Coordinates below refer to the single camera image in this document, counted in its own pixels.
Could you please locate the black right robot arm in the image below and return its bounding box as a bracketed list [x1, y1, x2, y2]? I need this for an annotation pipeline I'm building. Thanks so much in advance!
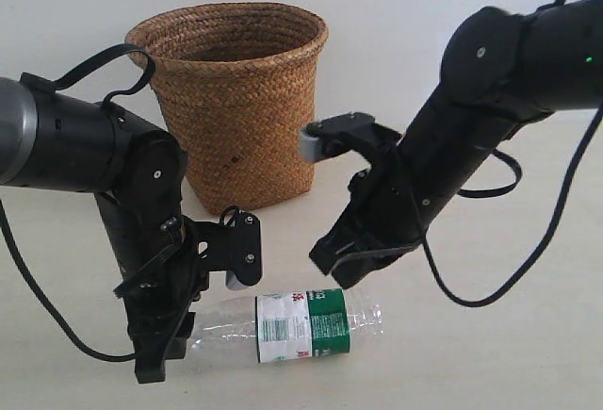
[300, 0, 602, 288]

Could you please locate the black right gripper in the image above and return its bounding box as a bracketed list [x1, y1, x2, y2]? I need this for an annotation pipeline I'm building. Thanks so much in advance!
[309, 122, 424, 288]

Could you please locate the clear plastic water bottle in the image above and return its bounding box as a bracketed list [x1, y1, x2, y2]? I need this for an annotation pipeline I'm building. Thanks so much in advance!
[188, 287, 383, 368]

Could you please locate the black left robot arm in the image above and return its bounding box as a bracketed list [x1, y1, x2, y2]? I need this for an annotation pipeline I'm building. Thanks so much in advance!
[1, 78, 200, 384]

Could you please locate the brown woven wicker basket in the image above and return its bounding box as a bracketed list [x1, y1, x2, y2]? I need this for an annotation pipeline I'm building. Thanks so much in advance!
[124, 2, 329, 214]

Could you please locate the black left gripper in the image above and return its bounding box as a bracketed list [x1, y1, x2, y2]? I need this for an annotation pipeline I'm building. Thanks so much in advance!
[112, 221, 201, 385]

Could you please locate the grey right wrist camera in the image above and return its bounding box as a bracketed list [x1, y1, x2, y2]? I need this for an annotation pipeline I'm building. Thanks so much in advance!
[298, 110, 378, 163]

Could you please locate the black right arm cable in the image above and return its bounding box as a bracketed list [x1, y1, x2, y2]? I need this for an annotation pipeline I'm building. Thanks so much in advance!
[329, 0, 603, 308]

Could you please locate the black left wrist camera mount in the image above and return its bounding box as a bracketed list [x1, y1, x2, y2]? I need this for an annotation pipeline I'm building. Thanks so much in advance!
[189, 205, 263, 292]

